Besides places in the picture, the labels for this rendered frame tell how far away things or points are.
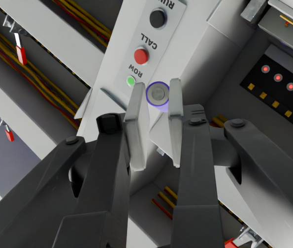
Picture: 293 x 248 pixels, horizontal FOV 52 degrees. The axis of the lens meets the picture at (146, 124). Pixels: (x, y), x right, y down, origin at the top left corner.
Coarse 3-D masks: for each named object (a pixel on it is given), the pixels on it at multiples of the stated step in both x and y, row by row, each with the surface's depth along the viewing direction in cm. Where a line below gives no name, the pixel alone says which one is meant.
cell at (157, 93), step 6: (150, 84) 21; (156, 84) 21; (162, 84) 21; (150, 90) 21; (156, 90) 21; (162, 90) 20; (168, 90) 21; (150, 96) 21; (156, 96) 21; (162, 96) 20; (168, 96) 21; (150, 102) 21; (156, 102) 21; (162, 102) 21; (162, 108) 22
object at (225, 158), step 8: (184, 112) 17; (192, 112) 17; (200, 112) 16; (184, 120) 16; (216, 128) 14; (216, 136) 14; (224, 136) 13; (216, 144) 13; (224, 144) 13; (216, 152) 14; (224, 152) 13; (232, 152) 13; (216, 160) 14; (224, 160) 14; (232, 160) 13; (240, 160) 13
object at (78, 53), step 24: (0, 0) 43; (24, 0) 41; (48, 0) 58; (72, 0) 57; (24, 24) 42; (48, 24) 40; (72, 24) 54; (96, 24) 56; (24, 48) 49; (48, 48) 40; (72, 48) 38; (96, 48) 37; (72, 72) 63; (96, 72) 37
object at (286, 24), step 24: (240, 0) 28; (264, 0) 27; (288, 0) 25; (216, 24) 27; (240, 24) 33; (264, 24) 30; (288, 24) 29; (288, 48) 37; (264, 72) 41; (288, 72) 40; (264, 96) 42; (288, 96) 41; (288, 120) 41
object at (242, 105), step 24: (96, 0) 58; (120, 0) 55; (0, 24) 79; (264, 48) 43; (48, 72) 74; (240, 72) 47; (72, 96) 72; (216, 96) 50; (240, 96) 48; (264, 120) 47; (288, 144) 46; (168, 168) 62
